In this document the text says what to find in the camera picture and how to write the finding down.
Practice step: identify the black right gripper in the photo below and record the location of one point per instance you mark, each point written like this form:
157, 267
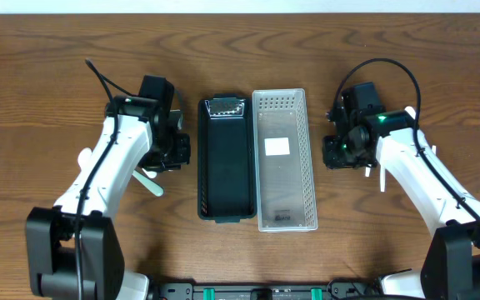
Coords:
330, 157

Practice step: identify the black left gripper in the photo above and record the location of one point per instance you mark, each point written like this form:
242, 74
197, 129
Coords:
175, 151

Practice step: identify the clear plastic basket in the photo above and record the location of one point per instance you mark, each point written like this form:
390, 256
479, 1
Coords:
286, 200

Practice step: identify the black plastic basket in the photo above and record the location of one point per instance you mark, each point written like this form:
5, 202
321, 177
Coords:
225, 159

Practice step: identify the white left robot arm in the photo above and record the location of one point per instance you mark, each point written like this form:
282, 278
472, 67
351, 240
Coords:
73, 250

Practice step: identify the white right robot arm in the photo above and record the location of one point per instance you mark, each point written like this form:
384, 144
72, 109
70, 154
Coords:
369, 136

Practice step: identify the mint green plastic fork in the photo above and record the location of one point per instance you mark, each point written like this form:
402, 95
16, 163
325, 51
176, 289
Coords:
149, 184

